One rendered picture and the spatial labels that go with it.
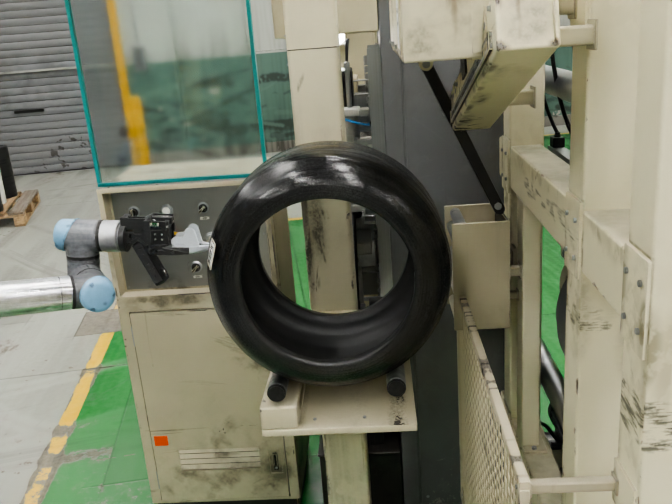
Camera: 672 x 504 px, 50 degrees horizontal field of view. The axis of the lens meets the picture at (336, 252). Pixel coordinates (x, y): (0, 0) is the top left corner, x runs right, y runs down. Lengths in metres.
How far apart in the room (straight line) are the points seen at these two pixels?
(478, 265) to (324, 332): 0.44
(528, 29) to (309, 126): 0.85
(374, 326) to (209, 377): 0.82
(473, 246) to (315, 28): 0.68
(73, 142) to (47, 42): 1.38
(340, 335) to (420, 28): 0.93
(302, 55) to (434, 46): 0.68
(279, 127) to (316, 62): 8.72
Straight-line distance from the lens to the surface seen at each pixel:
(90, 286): 1.63
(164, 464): 2.74
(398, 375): 1.69
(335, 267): 1.95
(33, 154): 11.07
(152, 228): 1.70
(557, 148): 2.29
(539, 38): 1.15
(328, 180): 1.50
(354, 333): 1.89
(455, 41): 1.23
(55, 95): 10.88
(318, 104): 1.86
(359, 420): 1.75
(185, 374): 2.53
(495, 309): 1.95
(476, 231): 1.87
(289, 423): 1.74
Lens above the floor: 1.71
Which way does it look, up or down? 18 degrees down
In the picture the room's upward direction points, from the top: 4 degrees counter-clockwise
